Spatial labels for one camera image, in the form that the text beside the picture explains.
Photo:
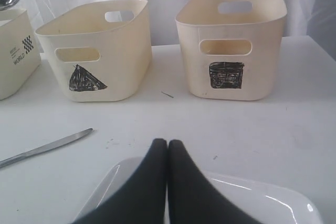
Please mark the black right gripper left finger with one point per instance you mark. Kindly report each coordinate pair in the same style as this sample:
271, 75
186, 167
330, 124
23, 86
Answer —
133, 191

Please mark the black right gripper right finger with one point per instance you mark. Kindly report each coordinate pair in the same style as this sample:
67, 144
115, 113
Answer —
191, 196

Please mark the white square plate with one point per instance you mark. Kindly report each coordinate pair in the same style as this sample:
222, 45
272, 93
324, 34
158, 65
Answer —
265, 202

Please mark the steel table knife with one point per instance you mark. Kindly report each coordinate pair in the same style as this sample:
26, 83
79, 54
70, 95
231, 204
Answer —
46, 148

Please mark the cream bin with triangle mark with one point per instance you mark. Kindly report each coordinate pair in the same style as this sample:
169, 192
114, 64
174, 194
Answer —
101, 51

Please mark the cream bin with square mark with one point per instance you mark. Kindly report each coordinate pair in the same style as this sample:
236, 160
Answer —
230, 48

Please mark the cream bin with circle mark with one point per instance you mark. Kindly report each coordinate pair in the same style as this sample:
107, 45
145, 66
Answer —
19, 51

